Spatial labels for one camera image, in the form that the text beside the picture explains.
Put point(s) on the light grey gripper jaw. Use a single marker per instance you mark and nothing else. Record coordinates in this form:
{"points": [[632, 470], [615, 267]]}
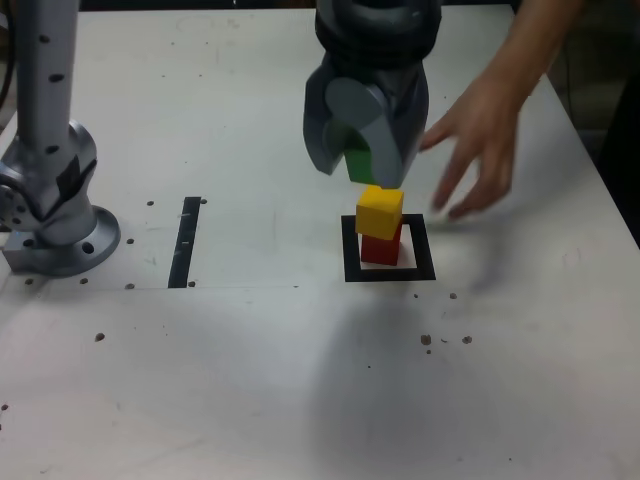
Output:
{"points": [[400, 130]]}

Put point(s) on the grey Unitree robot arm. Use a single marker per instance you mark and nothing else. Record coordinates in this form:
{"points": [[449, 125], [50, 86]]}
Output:
{"points": [[45, 100]]}

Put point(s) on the green cube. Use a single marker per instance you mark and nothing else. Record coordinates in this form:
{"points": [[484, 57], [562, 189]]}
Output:
{"points": [[360, 165]]}

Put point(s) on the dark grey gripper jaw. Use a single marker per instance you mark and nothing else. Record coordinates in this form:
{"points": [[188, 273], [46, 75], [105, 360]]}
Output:
{"points": [[317, 130]]}

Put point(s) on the person's hand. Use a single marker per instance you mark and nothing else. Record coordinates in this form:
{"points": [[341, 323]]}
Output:
{"points": [[487, 140]]}

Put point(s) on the red cube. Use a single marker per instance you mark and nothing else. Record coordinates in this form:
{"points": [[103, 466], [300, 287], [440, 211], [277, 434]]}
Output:
{"points": [[380, 250]]}

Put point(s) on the black tape square outline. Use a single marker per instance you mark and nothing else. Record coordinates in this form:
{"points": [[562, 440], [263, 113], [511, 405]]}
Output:
{"points": [[425, 250]]}

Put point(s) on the black tape strip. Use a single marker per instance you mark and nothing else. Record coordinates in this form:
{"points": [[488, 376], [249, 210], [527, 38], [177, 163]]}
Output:
{"points": [[184, 240]]}

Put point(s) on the person's forearm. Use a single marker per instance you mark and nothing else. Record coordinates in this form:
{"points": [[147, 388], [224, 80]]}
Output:
{"points": [[540, 35]]}

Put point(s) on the yellow cube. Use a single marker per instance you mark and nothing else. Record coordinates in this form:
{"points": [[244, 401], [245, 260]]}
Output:
{"points": [[380, 210]]}

